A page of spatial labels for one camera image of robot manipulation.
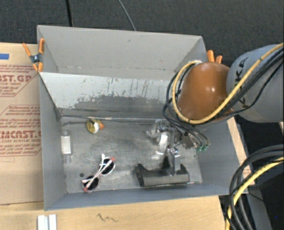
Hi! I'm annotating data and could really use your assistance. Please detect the white sunglasses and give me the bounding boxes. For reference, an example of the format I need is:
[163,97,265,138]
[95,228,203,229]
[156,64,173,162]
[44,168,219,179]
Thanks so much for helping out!
[81,153,117,194]

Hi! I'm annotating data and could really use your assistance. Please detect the brown cardboard board red print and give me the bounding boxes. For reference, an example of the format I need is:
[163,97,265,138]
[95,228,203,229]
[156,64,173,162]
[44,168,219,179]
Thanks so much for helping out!
[0,41,45,206]

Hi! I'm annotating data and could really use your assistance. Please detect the grey metal bin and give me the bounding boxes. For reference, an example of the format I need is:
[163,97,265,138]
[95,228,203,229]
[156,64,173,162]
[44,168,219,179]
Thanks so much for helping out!
[36,24,250,212]

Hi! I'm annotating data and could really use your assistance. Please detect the black stapler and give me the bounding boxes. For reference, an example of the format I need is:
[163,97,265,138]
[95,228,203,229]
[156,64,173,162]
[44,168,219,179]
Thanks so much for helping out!
[134,155,190,188]

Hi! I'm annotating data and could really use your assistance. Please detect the clear plastic bottle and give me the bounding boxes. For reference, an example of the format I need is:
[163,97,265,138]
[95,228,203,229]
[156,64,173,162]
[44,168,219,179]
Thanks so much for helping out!
[60,128,73,164]

